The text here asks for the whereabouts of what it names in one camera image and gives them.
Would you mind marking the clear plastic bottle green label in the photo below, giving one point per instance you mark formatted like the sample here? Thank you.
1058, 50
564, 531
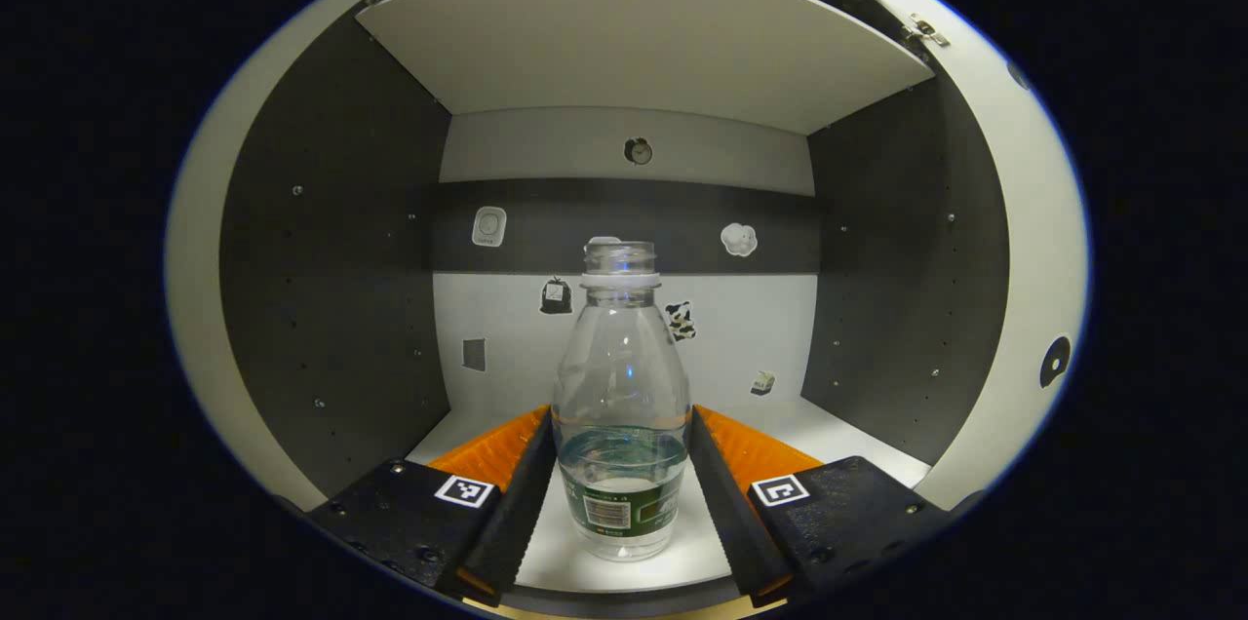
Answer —
621, 406

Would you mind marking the white cabinet door calendar sticker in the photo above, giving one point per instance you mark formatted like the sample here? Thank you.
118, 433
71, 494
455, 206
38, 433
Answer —
1043, 240

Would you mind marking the white grey cabinet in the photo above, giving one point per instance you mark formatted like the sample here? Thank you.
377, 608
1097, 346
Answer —
331, 259

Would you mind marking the white cabinet shelf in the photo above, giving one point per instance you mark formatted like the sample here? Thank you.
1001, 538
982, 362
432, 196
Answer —
634, 45

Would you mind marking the metal door hinge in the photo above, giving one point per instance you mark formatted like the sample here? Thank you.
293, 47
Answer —
926, 30

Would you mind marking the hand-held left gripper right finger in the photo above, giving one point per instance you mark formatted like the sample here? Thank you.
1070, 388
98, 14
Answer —
741, 523

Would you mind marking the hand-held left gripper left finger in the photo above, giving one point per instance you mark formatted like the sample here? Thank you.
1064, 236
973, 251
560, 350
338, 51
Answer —
497, 523

